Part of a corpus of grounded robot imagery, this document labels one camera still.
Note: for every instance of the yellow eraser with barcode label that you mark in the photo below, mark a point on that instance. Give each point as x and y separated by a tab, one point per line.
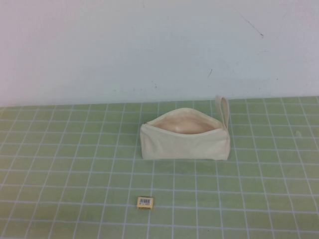
145	201

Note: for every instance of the green grid cutting mat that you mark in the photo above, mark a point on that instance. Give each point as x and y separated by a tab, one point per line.
74	174

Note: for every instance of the cream canvas pencil case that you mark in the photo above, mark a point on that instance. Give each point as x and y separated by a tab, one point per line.
184	145

